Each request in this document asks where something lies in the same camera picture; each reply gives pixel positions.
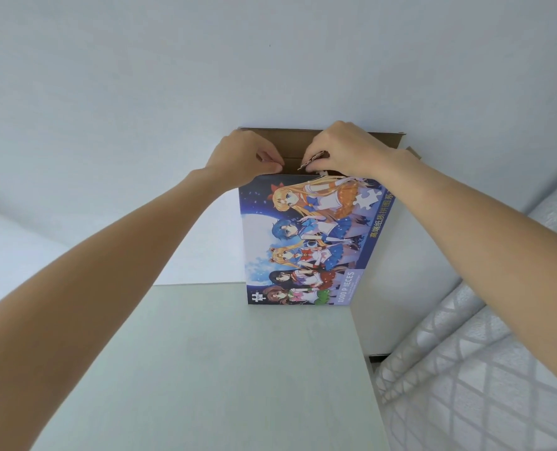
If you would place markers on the cartoon print puzzle box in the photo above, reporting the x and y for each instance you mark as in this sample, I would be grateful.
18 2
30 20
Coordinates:
259 258

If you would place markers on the grey patterned curtain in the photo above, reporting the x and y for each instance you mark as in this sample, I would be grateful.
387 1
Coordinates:
485 394

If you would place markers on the person's right hand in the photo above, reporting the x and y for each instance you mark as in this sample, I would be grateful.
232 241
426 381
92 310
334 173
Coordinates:
363 152

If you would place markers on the handful of puzzle pieces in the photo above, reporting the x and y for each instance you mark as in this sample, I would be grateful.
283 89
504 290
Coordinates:
312 159

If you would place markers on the person's right forearm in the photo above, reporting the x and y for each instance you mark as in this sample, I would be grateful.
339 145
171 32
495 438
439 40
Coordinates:
504 258

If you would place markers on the person's left hand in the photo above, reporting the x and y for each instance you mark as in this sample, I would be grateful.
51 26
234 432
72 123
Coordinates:
241 159

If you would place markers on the person's left forearm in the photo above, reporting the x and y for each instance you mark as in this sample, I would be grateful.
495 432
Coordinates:
86 305

